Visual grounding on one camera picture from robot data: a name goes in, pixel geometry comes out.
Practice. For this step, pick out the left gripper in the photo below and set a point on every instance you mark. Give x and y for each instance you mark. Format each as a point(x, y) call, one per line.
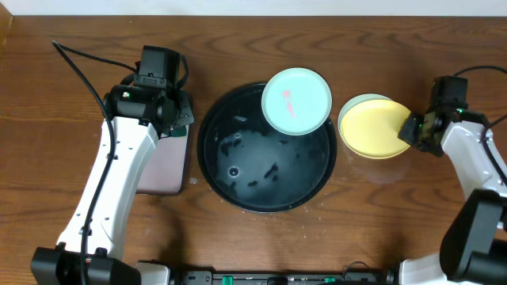
point(187, 115)

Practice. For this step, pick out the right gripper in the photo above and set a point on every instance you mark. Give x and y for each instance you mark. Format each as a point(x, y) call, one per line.
point(407, 131)

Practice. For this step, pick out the green yellow sponge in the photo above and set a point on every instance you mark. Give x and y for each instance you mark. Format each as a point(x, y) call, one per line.
point(177, 132)

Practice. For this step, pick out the yellow plate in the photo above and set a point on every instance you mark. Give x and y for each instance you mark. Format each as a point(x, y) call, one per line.
point(370, 129)

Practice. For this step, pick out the mint plate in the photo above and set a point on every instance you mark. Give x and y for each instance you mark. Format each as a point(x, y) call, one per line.
point(296, 101)
point(355, 101)

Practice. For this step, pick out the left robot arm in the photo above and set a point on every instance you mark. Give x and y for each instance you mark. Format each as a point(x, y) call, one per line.
point(143, 136)

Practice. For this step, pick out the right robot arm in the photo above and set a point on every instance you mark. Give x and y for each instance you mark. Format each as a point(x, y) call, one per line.
point(470, 252)

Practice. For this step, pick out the black rectangular tray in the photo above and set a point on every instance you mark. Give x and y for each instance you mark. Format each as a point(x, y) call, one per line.
point(163, 174)

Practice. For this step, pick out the black round tray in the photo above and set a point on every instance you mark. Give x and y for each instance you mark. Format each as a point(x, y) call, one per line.
point(253, 166)

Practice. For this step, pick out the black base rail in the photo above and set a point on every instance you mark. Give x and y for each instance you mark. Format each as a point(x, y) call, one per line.
point(355, 273)

